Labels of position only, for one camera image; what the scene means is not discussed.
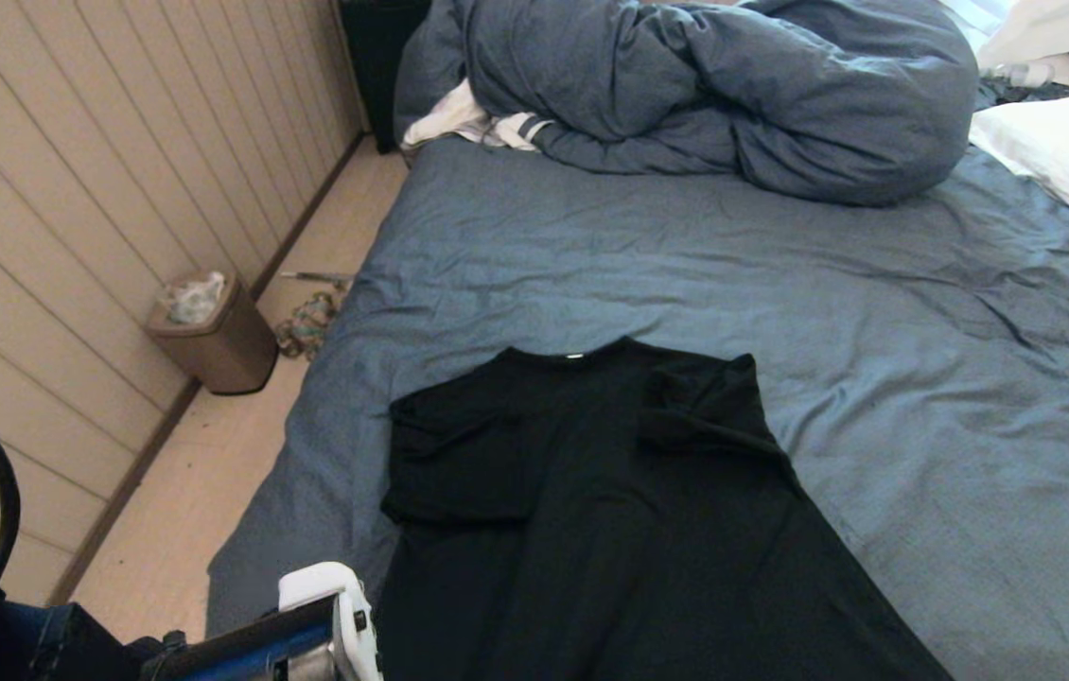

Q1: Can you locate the white striped garment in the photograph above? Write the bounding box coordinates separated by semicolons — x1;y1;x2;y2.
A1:
402;79;554;152

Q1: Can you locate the black t-shirt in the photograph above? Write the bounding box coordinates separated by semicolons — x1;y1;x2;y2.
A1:
374;338;956;681

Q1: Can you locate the blue bed sheet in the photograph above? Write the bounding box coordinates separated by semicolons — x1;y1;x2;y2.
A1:
205;132;1069;681

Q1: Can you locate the small clutter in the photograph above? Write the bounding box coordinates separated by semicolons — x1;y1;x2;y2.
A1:
274;293;339;360

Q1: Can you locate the black bedside cabinet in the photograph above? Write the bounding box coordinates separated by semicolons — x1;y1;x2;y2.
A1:
342;0;431;154

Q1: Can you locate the crumpled blue duvet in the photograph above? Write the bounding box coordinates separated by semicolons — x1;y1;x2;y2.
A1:
393;0;980;207

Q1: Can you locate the brown trash bin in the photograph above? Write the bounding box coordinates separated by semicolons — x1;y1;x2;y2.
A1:
143;271;279;396

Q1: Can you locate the white plastic bin bag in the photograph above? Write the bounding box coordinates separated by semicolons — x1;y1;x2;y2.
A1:
163;273;227;325

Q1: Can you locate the dark patterned cloth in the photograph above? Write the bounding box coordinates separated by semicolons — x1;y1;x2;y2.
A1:
977;79;1069;109

